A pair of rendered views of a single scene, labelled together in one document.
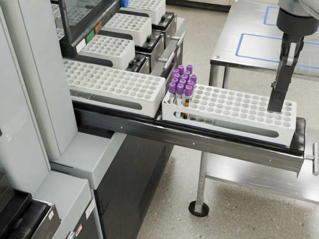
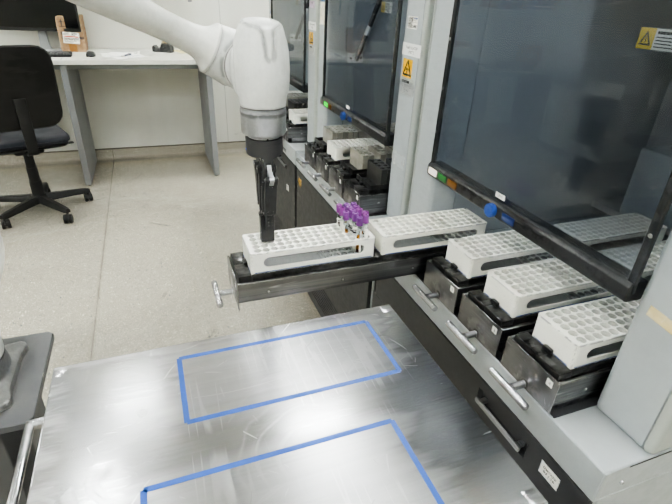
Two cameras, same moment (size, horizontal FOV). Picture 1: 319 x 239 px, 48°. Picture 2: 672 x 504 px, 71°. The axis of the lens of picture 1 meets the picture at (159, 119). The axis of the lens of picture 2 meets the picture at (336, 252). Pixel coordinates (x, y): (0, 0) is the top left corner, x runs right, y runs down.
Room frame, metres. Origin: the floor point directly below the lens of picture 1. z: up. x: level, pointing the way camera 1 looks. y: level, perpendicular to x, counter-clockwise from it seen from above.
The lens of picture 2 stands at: (1.44, -0.74, 1.36)
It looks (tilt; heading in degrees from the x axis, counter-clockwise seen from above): 29 degrees down; 140
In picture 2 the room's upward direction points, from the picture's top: 3 degrees clockwise
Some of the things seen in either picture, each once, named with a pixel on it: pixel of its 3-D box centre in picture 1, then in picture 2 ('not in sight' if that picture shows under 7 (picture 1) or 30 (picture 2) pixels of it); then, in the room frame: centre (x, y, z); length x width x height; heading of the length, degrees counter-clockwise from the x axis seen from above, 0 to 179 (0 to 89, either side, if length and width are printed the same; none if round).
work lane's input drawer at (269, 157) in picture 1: (172, 118); (360, 259); (0.69, -0.03, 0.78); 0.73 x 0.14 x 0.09; 72
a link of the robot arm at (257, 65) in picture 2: not in sight; (259, 62); (0.60, -0.25, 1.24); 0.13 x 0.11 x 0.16; 168
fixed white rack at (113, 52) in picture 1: (82, 50); (509, 252); (0.94, 0.23, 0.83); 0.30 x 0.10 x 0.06; 72
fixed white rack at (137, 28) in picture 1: (104, 27); (555, 285); (1.08, 0.18, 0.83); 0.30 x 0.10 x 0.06; 72
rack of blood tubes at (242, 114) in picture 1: (227, 113); (309, 247); (0.65, -0.16, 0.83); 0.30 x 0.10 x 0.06; 72
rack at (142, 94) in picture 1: (105, 88); (426, 232); (0.75, 0.14, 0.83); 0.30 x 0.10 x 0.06; 72
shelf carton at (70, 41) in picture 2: not in sight; (72, 32); (-2.78, 0.14, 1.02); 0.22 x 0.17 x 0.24; 162
